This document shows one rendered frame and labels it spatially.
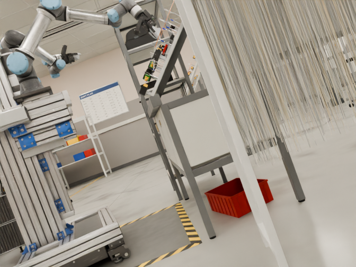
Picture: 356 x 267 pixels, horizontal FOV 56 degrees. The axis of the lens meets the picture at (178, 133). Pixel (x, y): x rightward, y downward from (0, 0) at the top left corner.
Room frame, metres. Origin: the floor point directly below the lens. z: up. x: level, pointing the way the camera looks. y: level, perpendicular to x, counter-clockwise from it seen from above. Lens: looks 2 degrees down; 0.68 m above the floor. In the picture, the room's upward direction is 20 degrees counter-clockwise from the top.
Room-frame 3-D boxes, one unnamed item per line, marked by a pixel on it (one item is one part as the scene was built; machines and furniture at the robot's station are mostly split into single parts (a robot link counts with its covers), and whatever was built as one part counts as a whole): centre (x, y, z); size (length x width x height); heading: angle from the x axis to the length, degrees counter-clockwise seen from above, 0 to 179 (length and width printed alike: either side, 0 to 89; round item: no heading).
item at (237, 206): (2.26, -0.23, 0.07); 0.39 x 0.29 x 0.14; 21
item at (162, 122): (2.17, 0.06, 0.60); 0.55 x 0.03 x 0.39; 6
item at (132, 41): (3.28, 0.04, 1.56); 0.30 x 0.23 x 0.19; 97
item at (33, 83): (2.14, 0.77, 1.21); 0.15 x 0.15 x 0.10
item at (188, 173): (2.47, -0.20, 0.40); 1.18 x 0.60 x 0.80; 6
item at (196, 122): (2.47, -0.21, 0.60); 1.17 x 0.58 x 0.40; 6
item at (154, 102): (2.44, 0.11, 0.83); 1.18 x 0.06 x 0.06; 6
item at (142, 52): (3.39, -0.01, 0.93); 0.61 x 0.51 x 1.85; 6
